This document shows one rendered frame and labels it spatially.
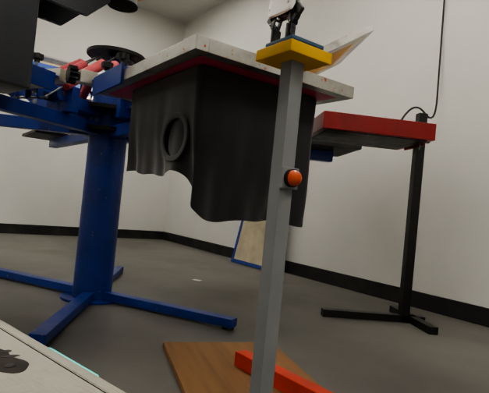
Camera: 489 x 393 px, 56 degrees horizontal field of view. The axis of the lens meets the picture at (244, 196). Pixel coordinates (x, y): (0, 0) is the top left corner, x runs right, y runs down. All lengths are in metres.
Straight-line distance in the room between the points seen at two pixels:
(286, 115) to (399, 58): 2.70
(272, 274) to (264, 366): 0.21
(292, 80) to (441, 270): 2.37
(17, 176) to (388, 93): 4.09
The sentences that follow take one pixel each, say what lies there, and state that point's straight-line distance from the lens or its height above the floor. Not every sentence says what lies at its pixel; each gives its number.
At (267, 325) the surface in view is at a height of 0.31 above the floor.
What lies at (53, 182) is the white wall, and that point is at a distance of 5.89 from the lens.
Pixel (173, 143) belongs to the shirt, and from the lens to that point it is 1.38.
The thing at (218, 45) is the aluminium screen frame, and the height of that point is 0.98.
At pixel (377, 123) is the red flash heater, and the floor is 1.07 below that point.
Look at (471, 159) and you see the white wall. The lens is 3.24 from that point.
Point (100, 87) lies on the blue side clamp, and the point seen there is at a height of 0.96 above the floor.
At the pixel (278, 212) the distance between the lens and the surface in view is 1.06.
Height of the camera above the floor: 0.58
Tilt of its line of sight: 1 degrees up
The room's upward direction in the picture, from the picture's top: 6 degrees clockwise
